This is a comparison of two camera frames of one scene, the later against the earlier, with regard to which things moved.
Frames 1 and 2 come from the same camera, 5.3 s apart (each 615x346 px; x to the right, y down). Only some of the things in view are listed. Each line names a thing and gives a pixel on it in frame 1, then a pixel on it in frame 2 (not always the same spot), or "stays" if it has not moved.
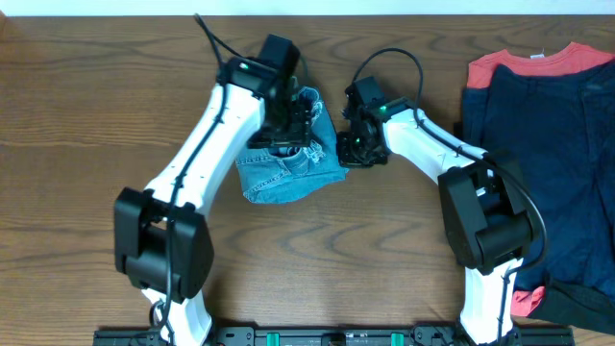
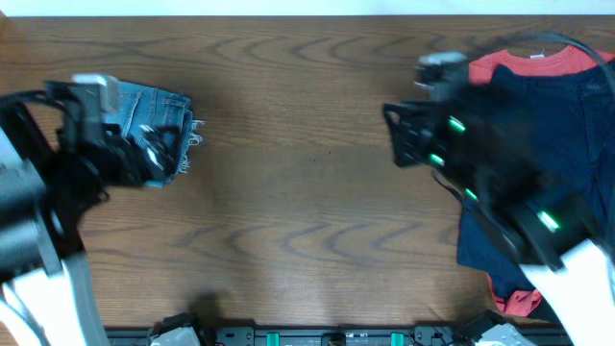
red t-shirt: [574, 59] stays
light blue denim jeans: [275, 174] → [159, 123]
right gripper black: [347, 159] → [412, 144]
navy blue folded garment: [556, 132] stays
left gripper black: [298, 134] → [120, 152]
